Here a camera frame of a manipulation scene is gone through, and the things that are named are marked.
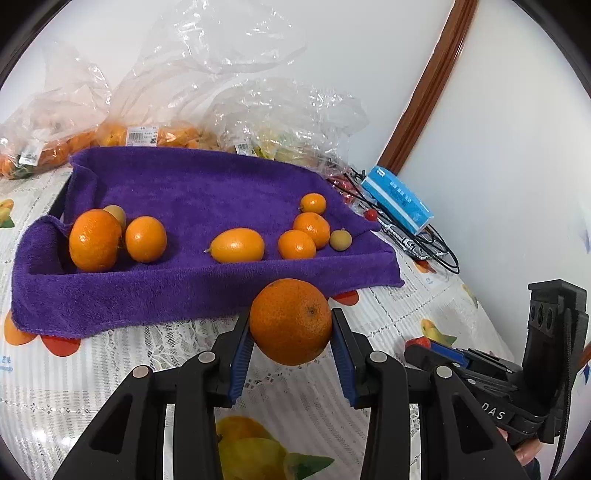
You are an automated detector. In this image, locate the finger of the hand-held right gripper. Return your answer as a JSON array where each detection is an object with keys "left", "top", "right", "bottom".
[
  {"left": 404, "top": 344, "right": 470, "bottom": 391},
  {"left": 426, "top": 340, "right": 521, "bottom": 376}
]

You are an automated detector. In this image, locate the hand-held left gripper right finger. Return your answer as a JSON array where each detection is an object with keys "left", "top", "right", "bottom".
[{"left": 330, "top": 308, "right": 532, "bottom": 480}]

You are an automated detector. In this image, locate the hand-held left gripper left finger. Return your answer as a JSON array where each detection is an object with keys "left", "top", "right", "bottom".
[{"left": 52, "top": 311, "right": 254, "bottom": 480}]

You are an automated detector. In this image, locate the oblong orange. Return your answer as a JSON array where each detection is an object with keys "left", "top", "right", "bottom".
[{"left": 205, "top": 228, "right": 266, "bottom": 264}]

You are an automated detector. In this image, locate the small tangerine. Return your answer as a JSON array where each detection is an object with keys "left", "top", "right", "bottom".
[
  {"left": 300, "top": 193, "right": 328, "bottom": 216},
  {"left": 293, "top": 212, "right": 331, "bottom": 250},
  {"left": 277, "top": 230, "right": 317, "bottom": 260}
]

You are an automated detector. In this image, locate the medium round orange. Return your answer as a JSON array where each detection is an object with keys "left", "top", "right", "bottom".
[{"left": 125, "top": 216, "right": 167, "bottom": 263}]

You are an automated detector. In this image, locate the purple towel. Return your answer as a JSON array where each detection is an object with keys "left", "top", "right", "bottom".
[{"left": 10, "top": 147, "right": 404, "bottom": 334}]

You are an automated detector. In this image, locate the large round orange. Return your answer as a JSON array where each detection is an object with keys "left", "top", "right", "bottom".
[{"left": 69, "top": 209, "right": 123, "bottom": 272}]

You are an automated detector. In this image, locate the person's right hand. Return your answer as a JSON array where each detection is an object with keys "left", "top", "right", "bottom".
[{"left": 498, "top": 428, "right": 546, "bottom": 467}]

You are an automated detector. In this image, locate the fruit print tablecloth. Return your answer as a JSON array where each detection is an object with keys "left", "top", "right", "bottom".
[{"left": 0, "top": 166, "right": 522, "bottom": 480}]

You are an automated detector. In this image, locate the blue tissue pack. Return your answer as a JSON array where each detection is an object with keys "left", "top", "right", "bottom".
[{"left": 361, "top": 165, "right": 435, "bottom": 233}]

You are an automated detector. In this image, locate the clear bag of yellow fruit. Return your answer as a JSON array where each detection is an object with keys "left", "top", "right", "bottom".
[{"left": 208, "top": 78, "right": 371, "bottom": 172}]

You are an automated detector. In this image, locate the clear bag of oranges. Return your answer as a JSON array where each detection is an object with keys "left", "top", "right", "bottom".
[{"left": 95, "top": 0, "right": 308, "bottom": 151}]

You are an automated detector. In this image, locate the clear bag of tangerines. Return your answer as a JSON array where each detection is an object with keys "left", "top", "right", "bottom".
[{"left": 0, "top": 41, "right": 118, "bottom": 180}]

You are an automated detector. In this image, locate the black wire basket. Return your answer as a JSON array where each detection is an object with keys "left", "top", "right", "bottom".
[{"left": 323, "top": 164, "right": 461, "bottom": 276}]

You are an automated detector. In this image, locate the brown wooden frame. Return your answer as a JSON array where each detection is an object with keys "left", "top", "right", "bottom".
[{"left": 376, "top": 0, "right": 478, "bottom": 174}]

